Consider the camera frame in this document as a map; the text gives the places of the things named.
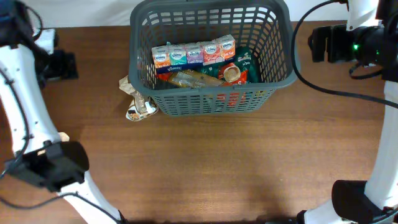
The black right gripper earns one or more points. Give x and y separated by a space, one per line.
334 43

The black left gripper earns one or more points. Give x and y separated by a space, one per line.
62 65

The beige paper bag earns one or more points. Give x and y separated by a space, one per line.
64 138

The green Nescafe coffee bag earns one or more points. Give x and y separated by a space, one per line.
240 70

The brown white snack wrapper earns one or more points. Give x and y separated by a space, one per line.
141 107

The white tissue multipack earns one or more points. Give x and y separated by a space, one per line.
176 57

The orange spaghetti packet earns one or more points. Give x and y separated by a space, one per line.
190 79

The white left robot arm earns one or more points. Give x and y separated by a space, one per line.
43 157

